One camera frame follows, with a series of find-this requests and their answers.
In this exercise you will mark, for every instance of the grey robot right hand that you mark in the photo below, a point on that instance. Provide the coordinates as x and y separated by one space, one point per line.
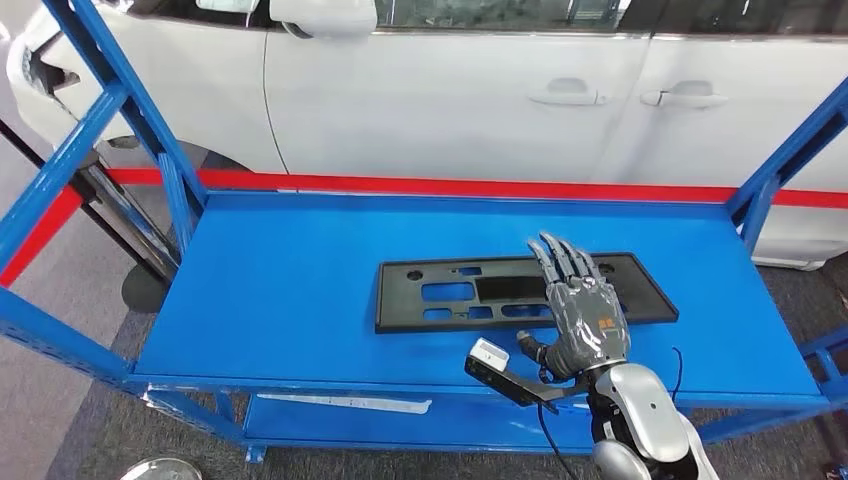
586 324

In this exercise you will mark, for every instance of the black plastic plate holder part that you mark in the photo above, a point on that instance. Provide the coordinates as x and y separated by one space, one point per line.
397 298

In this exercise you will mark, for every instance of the blue metal shelf rack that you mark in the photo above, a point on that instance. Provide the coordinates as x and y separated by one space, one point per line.
265 298

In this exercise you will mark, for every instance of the white plastic bin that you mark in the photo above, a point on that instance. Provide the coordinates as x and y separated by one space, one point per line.
344 404

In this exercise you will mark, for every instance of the white car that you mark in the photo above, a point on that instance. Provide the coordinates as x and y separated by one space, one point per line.
430 119

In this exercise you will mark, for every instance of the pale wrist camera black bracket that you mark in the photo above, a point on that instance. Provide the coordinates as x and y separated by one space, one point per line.
490 358

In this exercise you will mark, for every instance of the black stanchion post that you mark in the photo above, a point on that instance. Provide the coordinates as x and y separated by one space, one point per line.
142 291

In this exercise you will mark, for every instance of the chrome stanchion post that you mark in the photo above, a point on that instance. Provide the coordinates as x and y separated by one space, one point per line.
126 216
159 470

